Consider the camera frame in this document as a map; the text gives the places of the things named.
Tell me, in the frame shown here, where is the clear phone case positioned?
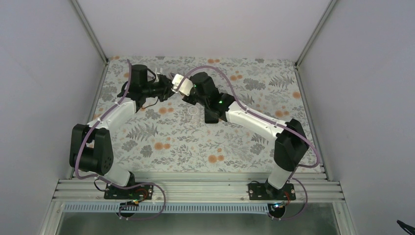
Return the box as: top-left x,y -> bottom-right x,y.
185,104 -> 200,125

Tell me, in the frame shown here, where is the black phone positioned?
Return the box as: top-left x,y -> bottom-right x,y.
204,108 -> 221,124

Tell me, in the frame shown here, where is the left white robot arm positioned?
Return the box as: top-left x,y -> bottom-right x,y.
69,64 -> 173,198

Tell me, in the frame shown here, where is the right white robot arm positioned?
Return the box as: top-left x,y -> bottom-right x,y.
172,72 -> 310,199

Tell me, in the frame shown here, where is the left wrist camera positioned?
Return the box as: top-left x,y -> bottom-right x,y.
155,68 -> 163,82

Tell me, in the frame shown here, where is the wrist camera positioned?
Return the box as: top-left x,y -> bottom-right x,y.
172,74 -> 194,96
155,68 -> 163,82

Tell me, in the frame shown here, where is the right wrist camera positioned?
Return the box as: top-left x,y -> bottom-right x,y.
172,74 -> 194,96

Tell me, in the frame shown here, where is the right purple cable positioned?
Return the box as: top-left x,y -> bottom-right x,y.
176,65 -> 322,179

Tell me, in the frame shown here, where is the purple cable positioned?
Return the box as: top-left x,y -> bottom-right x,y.
73,59 -> 133,180
176,65 -> 322,179

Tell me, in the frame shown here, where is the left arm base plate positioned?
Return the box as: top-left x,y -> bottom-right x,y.
104,185 -> 154,200

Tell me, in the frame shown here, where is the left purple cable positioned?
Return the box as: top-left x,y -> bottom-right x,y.
73,59 -> 133,180

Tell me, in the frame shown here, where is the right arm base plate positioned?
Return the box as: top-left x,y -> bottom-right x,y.
248,181 -> 296,201

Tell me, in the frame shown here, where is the grey slotted cable duct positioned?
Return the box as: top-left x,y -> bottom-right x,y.
62,202 -> 268,214

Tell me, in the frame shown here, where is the aluminium mounting rail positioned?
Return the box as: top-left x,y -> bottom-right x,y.
52,172 -> 345,203

